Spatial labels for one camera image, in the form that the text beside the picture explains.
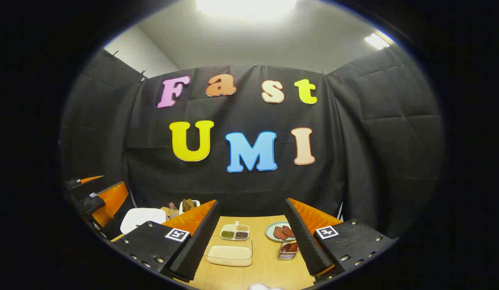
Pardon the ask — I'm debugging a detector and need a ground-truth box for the metal wire chopstick holder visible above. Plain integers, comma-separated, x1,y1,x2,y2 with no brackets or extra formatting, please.
278,241,299,260

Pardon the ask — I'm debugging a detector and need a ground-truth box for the white toaster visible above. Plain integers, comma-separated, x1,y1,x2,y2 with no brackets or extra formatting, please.
179,199,201,215

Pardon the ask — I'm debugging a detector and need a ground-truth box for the clear plastic rice box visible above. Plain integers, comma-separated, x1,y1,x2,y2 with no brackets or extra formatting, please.
205,236,253,267

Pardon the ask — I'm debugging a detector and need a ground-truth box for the black backdrop cloth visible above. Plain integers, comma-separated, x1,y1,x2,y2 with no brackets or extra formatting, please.
60,42,443,242

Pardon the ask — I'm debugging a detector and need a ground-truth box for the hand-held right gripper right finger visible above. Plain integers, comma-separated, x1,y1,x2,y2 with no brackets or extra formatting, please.
285,197,399,279

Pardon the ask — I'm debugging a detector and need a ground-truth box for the white rice cooker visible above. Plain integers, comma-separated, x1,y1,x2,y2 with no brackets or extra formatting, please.
121,207,168,235

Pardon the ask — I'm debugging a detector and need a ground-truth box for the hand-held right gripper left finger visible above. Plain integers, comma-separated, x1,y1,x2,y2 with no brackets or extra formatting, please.
112,199,221,282

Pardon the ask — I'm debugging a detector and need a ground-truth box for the white divided dish of grains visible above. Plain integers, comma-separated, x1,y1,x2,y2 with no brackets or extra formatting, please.
220,221,250,241

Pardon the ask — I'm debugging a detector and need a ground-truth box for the pale green plate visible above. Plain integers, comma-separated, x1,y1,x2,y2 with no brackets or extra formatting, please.
265,221,298,242

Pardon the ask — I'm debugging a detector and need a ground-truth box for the small ceiling light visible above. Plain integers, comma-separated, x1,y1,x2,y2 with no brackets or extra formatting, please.
364,31,395,50

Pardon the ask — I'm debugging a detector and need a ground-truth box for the large ceiling light panel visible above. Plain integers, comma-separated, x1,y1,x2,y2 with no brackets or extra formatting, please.
195,0,298,19

